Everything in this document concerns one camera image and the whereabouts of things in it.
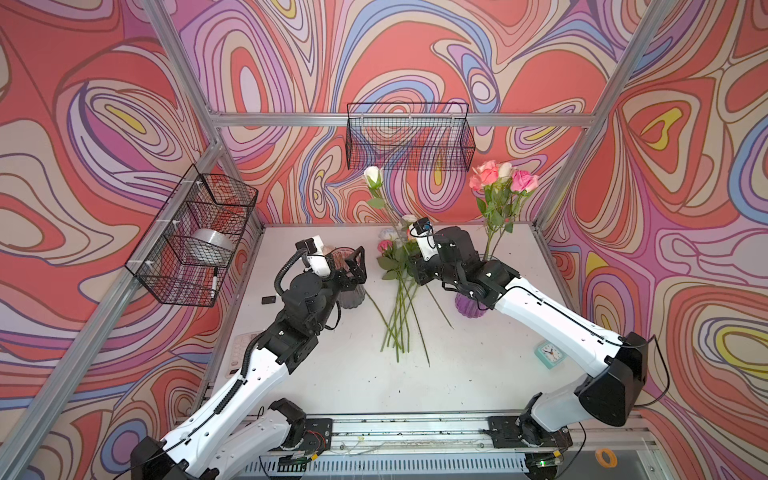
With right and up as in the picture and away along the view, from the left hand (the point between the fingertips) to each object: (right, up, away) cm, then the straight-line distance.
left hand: (352, 250), depth 69 cm
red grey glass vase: (-3, -15, +24) cm, 28 cm away
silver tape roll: (-35, +3, +5) cm, 36 cm away
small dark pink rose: (+10, -3, +39) cm, 40 cm away
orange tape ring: (+58, -49, 0) cm, 76 cm away
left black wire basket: (-38, +2, 0) cm, 38 cm away
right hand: (+15, -3, +8) cm, 17 cm away
